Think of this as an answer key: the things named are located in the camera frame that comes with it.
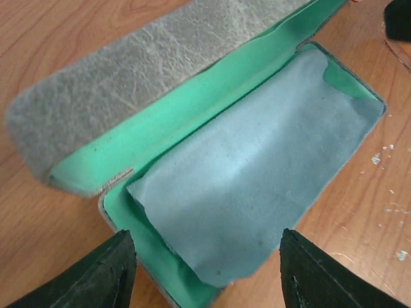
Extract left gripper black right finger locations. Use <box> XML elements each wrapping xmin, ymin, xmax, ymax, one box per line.
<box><xmin>279</xmin><ymin>229</ymin><xmax>406</xmax><ymax>308</ymax></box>

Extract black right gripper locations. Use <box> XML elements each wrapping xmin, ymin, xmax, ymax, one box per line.
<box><xmin>383</xmin><ymin>0</ymin><xmax>411</xmax><ymax>42</ymax></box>

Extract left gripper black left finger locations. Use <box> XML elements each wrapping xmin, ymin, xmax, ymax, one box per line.
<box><xmin>8</xmin><ymin>230</ymin><xmax>137</xmax><ymax>307</ymax></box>

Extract light blue cleaning cloth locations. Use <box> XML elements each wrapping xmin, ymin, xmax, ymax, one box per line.
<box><xmin>128</xmin><ymin>49</ymin><xmax>384</xmax><ymax>287</ymax></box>

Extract grey leather glasses case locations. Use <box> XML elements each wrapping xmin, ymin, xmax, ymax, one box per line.
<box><xmin>4</xmin><ymin>1</ymin><xmax>386</xmax><ymax>307</ymax></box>

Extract red thin-frame sunglasses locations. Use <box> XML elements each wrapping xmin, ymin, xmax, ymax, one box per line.
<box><xmin>381</xmin><ymin>19</ymin><xmax>410</xmax><ymax>72</ymax></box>

